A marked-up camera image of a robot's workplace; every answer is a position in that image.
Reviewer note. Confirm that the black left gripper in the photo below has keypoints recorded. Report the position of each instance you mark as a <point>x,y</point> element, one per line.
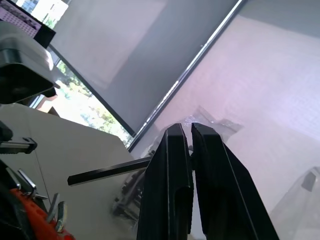
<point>26,145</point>

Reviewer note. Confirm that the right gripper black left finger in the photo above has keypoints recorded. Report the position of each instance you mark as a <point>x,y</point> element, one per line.
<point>165,180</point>

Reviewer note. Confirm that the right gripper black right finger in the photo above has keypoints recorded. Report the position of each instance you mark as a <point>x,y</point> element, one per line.
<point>220,180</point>

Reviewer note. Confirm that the orange hex key holder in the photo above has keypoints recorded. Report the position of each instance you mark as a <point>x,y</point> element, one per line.
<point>37,220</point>

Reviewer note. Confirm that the black hex key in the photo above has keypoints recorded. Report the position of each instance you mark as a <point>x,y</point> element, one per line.
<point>107,173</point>

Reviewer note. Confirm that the silver hex key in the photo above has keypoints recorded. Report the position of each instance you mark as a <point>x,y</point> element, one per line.
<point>62,216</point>
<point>28,182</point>
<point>53,206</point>
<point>13,178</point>

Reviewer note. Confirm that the clear plastic bag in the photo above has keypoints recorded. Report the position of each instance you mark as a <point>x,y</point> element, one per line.
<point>215,123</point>

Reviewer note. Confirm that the grey roller blind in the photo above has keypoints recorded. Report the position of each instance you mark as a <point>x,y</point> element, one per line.
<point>130,50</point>

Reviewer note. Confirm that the grey black robot body part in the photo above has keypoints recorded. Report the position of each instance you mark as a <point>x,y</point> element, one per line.
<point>22,70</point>

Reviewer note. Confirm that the black computer monitor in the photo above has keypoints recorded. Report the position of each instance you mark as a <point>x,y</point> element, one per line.
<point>43,33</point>

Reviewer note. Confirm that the black window frame bar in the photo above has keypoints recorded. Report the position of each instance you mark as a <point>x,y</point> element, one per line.
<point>185,72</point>

